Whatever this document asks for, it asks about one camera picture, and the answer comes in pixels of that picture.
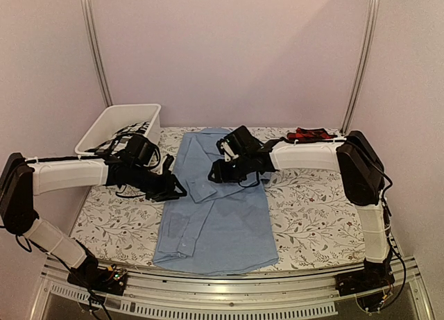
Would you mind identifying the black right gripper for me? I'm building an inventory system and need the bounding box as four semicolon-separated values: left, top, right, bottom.
207;155;251;185

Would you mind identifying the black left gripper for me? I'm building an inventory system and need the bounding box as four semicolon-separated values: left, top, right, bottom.
130;165;187;203

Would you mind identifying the light blue long sleeve shirt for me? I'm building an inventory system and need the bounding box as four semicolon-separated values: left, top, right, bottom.
153;128;279;275

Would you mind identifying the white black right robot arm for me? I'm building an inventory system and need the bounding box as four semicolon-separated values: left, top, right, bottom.
208;126;393;289

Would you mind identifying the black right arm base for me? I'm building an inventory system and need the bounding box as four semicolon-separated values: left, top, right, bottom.
334;260;395;296

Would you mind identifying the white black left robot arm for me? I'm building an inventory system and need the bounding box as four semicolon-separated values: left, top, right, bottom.
1;153;187;288

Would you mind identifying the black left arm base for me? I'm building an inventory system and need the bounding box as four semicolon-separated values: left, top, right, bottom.
67;262;128;296

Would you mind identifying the red black plaid folded shirt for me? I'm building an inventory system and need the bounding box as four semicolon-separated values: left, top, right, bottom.
287;127;337;142

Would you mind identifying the black white plaid shirt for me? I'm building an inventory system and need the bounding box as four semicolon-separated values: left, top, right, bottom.
86;121;151;155

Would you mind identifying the floral patterned table cloth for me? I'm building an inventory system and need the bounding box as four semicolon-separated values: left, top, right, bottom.
71;127;365;271

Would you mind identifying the white plastic bin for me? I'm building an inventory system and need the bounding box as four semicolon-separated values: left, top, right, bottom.
74;103;162;155

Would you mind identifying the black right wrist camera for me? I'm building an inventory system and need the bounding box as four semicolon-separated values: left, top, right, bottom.
216;126;262;162

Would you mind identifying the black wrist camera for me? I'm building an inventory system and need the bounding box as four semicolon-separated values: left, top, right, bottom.
216;126;262;162
122;135;156;166

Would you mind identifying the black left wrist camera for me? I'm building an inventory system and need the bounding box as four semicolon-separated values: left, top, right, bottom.
122;135;156;166

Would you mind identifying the aluminium front rail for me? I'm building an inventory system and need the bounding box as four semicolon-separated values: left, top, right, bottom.
30;257;435;319

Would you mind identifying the left aluminium frame post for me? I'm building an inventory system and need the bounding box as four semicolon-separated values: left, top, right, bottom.
80;0;113;108

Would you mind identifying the aluminium frame post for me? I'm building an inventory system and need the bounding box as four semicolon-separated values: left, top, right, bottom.
341;0;380;134
80;0;113;108

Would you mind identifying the right aluminium frame post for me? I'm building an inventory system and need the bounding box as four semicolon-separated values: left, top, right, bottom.
341;0;380;134

